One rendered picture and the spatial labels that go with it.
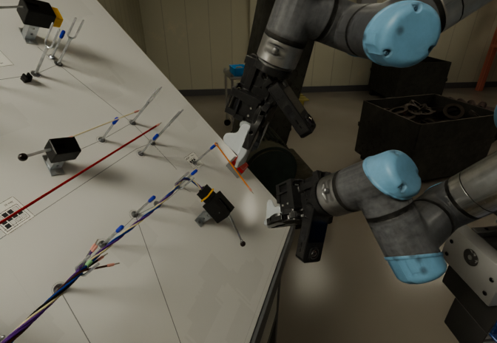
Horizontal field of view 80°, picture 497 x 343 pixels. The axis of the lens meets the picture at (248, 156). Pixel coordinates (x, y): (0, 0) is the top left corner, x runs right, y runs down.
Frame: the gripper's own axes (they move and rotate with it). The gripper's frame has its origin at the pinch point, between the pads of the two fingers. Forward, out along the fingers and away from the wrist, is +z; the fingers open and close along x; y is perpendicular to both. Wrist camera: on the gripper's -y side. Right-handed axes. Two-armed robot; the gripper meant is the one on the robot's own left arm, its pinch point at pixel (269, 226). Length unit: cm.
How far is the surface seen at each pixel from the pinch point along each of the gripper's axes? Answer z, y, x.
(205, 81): 386, 345, -149
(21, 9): 6, 45, 56
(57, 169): 6.9, 10.9, 43.9
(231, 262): 13.0, -6.9, 3.5
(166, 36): 360, 398, -62
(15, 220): 3.3, 0.3, 48.1
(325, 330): 79, -40, -86
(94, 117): 12.5, 26.4, 38.8
